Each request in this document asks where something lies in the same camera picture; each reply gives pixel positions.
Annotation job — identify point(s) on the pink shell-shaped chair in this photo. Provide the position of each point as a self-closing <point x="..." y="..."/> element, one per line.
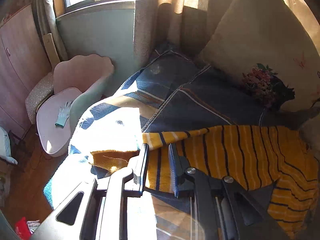
<point x="82" y="79"/>

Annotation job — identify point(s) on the silhouette lady print pillow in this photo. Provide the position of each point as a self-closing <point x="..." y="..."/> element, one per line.
<point x="263" y="47"/>

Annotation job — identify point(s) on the blue plaid bed sheet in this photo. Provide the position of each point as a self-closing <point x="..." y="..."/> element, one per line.
<point x="170" y="94"/>

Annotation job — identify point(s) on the beige curtain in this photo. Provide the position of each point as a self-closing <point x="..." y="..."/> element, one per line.
<point x="187" y="24"/>

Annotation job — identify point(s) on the pink wooden wardrobe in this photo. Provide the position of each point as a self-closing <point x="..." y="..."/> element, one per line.
<point x="23" y="64"/>

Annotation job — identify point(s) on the yellow striped knit sweater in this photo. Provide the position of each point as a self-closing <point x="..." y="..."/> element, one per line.
<point x="254" y="156"/>

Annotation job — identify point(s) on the light blue glove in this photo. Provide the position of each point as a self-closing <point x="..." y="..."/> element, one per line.
<point x="63" y="114"/>

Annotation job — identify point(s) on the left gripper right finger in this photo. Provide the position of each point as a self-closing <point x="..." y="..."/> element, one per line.
<point x="221" y="208"/>

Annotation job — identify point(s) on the red plastic bag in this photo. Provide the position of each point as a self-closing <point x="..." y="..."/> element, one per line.
<point x="22" y="229"/>

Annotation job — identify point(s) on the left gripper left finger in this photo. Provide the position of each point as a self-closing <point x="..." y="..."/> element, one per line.
<point x="96" y="209"/>

